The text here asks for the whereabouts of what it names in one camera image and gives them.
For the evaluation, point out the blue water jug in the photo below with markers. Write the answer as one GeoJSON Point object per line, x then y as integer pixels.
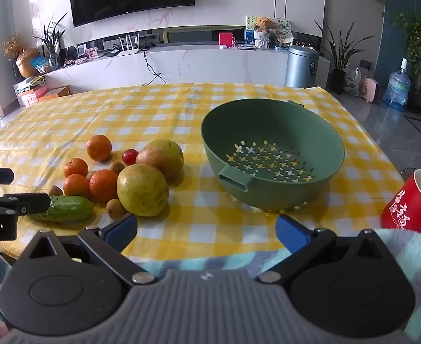
{"type": "Point", "coordinates": [397, 89]}

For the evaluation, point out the speckled yellow-green pear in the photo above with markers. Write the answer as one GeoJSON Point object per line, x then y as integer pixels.
{"type": "Point", "coordinates": [143, 190]}

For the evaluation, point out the red mug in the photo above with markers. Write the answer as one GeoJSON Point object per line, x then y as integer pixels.
{"type": "Point", "coordinates": [407, 208]}

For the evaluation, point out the orange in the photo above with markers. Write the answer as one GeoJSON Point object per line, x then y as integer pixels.
{"type": "Point", "coordinates": [99, 148]}
{"type": "Point", "coordinates": [75, 187]}
{"type": "Point", "coordinates": [104, 185]}
{"type": "Point", "coordinates": [76, 167]}

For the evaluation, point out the gold vase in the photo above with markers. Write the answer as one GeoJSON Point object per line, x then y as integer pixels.
{"type": "Point", "coordinates": [27, 63]}

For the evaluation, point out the round paper fan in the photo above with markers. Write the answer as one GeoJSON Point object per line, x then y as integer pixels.
{"type": "Point", "coordinates": [282, 27]}

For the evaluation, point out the brown teddy bear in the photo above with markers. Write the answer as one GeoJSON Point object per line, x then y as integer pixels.
{"type": "Point", "coordinates": [263, 23]}

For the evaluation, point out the green colander bowl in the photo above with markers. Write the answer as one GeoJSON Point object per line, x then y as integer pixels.
{"type": "Point", "coordinates": [268, 122]}

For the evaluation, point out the red box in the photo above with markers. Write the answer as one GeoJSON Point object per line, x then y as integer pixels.
{"type": "Point", "coordinates": [225, 38]}

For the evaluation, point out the pear with reddish blush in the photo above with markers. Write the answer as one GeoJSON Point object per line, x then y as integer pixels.
{"type": "Point", "coordinates": [160, 157]}

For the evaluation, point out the green cucumber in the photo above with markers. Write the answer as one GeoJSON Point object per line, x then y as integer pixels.
{"type": "Point", "coordinates": [70, 208]}

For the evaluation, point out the pink gift box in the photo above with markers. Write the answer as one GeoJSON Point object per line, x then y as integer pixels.
{"type": "Point", "coordinates": [33, 96]}

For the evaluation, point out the trailing ivy plant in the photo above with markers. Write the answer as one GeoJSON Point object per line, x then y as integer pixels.
{"type": "Point", "coordinates": [416, 39]}

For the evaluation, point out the red apple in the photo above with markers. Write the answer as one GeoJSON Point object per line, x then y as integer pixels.
{"type": "Point", "coordinates": [130, 156]}

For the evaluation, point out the white router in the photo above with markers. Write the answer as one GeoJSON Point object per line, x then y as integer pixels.
{"type": "Point", "coordinates": [128, 49]}

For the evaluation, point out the leafy plant in glass vase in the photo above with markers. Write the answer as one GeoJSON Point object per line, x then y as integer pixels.
{"type": "Point", "coordinates": [52, 43]}

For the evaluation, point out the pink fan heater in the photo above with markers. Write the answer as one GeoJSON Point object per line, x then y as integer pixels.
{"type": "Point", "coordinates": [370, 89]}

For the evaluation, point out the teal fleece blanket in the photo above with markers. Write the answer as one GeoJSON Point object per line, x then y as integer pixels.
{"type": "Point", "coordinates": [411, 265]}

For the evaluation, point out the blue snack bag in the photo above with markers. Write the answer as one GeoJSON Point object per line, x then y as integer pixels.
{"type": "Point", "coordinates": [41, 65]}

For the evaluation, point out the small photo frame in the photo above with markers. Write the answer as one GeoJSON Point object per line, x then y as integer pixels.
{"type": "Point", "coordinates": [92, 53]}

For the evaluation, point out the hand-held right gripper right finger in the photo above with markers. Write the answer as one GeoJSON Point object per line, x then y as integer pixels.
{"type": "Point", "coordinates": [291, 234]}

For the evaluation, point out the blue-green painting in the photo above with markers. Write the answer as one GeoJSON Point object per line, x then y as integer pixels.
{"type": "Point", "coordinates": [250, 28]}

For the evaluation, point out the orange cardboard box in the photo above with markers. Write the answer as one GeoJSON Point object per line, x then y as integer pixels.
{"type": "Point", "coordinates": [58, 93]}

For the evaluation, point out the teddy bear in basket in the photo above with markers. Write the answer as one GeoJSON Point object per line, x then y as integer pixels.
{"type": "Point", "coordinates": [261, 39]}

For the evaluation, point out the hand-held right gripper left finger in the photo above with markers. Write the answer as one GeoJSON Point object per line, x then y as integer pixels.
{"type": "Point", "coordinates": [121, 232]}

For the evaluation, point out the yellow checked tablecloth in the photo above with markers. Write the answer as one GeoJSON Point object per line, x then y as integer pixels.
{"type": "Point", "coordinates": [160, 114]}

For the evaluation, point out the wall socket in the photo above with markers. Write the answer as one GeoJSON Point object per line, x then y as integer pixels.
{"type": "Point", "coordinates": [365, 64]}

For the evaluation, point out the tall-leaf plant in black pot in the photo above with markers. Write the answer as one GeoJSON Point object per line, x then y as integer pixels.
{"type": "Point", "coordinates": [339, 79]}

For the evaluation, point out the dried flowers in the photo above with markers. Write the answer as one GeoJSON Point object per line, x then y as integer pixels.
{"type": "Point", "coordinates": [11, 44]}

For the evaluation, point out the grey metal trash can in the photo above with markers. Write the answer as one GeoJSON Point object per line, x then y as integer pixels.
{"type": "Point", "coordinates": [301, 68]}

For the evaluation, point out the small brown kiwi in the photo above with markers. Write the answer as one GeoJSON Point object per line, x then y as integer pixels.
{"type": "Point", "coordinates": [55, 190]}
{"type": "Point", "coordinates": [117, 167]}
{"type": "Point", "coordinates": [114, 208]}

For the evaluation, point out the white plastic bag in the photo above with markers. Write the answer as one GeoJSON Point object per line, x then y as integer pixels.
{"type": "Point", "coordinates": [352, 84]}

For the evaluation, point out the white marble media cabinet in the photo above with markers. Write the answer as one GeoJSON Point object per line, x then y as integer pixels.
{"type": "Point", "coordinates": [203, 64]}

